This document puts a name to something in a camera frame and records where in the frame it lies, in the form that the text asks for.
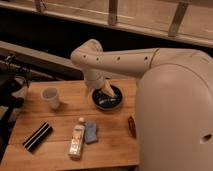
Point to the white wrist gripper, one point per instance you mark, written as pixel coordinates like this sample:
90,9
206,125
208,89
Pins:
94,80

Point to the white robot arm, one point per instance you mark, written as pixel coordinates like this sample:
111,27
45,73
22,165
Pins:
173,104

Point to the black round bowl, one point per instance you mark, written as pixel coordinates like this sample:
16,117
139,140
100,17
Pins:
105,102

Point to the red pocket knife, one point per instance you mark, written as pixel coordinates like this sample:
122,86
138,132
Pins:
132,127

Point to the blue sponge cloth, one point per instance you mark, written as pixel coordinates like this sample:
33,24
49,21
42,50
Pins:
91,132

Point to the translucent plastic cup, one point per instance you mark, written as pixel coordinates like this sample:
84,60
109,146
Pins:
51,96

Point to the white plastic bottle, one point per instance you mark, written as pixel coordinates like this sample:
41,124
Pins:
77,139

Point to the black striped rectangular block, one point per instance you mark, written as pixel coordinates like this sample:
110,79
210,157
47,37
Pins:
32,142

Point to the black stand equipment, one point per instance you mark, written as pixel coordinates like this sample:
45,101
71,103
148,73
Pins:
14,84

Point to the metal railing frame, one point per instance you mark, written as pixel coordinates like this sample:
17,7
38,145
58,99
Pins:
188,21

